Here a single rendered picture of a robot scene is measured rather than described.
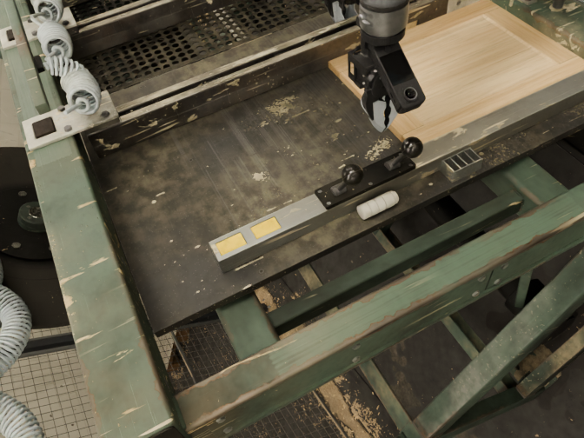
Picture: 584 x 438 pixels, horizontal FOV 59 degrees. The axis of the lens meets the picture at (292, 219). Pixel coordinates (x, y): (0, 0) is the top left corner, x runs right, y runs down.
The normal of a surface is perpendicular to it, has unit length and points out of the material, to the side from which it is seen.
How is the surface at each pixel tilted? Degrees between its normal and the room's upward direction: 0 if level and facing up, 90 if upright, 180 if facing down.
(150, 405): 59
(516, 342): 0
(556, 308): 0
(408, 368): 0
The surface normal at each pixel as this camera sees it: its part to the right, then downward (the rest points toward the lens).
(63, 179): -0.10, -0.61
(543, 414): -0.81, 0.04
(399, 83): 0.10, -0.18
